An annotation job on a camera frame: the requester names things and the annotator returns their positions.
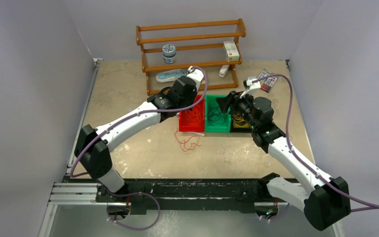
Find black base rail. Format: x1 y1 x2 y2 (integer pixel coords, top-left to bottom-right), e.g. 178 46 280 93
96 177 285 215

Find black plastic bin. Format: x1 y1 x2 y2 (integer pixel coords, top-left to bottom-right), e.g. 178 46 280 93
230 98 252 133

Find blue white jar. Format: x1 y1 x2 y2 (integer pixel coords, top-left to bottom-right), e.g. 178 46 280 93
162 44 176 64

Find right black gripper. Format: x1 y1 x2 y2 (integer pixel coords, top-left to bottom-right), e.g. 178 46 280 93
216 89 259 130

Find blue correction tape package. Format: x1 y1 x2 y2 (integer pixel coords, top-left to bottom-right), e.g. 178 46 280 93
155 69 187 83

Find wooden three-tier shelf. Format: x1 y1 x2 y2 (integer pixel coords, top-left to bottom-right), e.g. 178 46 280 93
135 18 246 95

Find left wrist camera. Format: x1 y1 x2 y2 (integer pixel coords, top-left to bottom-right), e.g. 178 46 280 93
187 66 205 86

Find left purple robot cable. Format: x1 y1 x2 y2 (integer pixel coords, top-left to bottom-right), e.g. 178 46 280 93
70 67 209 232

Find coloured marker set pack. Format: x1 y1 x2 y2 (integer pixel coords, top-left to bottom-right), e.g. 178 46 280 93
258 69 279 93

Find white red box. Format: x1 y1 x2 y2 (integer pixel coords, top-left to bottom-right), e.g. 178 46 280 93
223 41 240 62

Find red plastic bin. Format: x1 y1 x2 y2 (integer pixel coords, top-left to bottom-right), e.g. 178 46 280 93
178 99 205 132

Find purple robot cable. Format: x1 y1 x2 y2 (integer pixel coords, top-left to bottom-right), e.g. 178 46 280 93
251 73 379 223
70 67 209 232

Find green plastic bin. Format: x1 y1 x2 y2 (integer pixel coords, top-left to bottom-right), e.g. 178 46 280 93
204 94 230 133

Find yellow cables in black bin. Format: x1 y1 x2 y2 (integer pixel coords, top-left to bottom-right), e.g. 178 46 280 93
232 111 251 129

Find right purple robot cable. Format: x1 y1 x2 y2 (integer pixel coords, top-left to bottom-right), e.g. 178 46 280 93
251 73 379 223

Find white stapler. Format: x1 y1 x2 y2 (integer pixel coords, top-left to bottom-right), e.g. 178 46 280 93
219 65 230 77

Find white red marker pen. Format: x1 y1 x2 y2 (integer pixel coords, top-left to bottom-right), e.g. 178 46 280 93
185 131 205 137

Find orange cable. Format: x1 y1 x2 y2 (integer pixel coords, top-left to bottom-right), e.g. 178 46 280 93
174 104 205 153

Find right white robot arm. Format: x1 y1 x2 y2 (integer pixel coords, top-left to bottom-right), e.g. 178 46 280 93
216 91 351 231

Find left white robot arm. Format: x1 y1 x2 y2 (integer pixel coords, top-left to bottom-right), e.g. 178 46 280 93
74 73 204 202

